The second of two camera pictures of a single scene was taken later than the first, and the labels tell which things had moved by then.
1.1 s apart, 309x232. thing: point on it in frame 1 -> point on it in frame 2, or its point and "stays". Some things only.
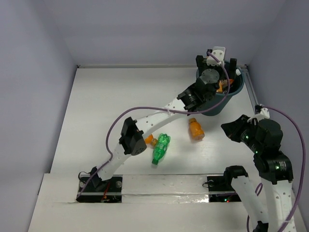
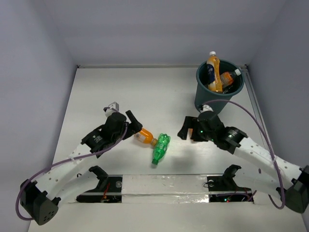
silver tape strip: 164,189 stays
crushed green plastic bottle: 161,147 stays
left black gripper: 200,61 -> 130,123
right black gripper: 232,128 -> 191,122
